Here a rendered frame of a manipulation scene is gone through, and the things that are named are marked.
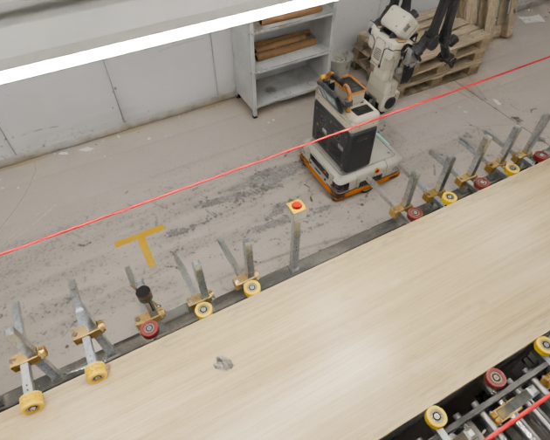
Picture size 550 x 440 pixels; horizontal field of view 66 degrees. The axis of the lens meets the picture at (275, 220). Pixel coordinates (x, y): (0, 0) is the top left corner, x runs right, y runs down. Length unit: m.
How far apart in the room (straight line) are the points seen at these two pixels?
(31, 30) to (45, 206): 3.36
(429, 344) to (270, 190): 2.14
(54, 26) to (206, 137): 3.58
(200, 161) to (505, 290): 2.78
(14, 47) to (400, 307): 1.78
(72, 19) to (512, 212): 2.35
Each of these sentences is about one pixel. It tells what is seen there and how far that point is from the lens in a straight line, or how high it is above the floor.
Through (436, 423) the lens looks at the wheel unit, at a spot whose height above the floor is 0.91.
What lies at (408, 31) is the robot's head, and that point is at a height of 1.28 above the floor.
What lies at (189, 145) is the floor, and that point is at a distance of 4.26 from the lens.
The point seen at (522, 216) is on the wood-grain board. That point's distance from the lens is 2.70.
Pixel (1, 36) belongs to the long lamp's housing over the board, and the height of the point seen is 2.37.
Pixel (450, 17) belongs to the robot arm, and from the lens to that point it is 3.31.
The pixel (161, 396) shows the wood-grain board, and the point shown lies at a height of 0.90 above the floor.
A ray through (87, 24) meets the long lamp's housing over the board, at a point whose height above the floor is 2.36.
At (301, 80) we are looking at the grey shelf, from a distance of 4.83.
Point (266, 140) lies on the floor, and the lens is 4.23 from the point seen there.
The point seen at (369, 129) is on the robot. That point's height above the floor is 0.68.
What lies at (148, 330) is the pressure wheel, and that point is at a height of 0.90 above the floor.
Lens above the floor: 2.68
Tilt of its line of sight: 50 degrees down
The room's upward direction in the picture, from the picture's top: straight up
